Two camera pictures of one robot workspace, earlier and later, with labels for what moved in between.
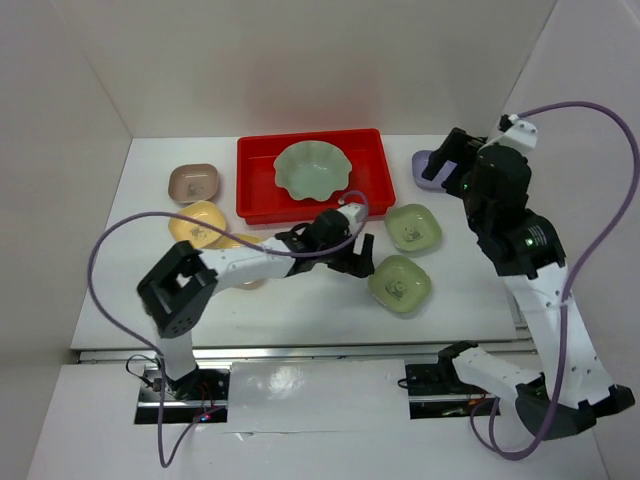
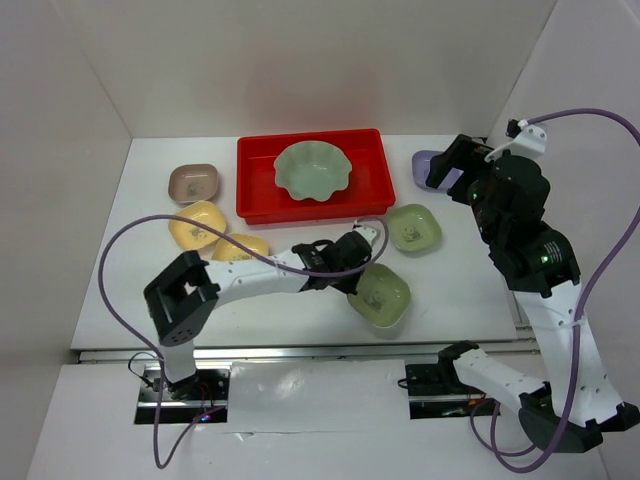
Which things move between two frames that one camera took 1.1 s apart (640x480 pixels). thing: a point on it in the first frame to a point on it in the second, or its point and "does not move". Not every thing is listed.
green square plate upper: x=412 y=228 does not move
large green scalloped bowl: x=312 y=169 does not move
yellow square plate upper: x=199 y=235 does not move
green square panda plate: x=400 y=283 to x=382 y=297
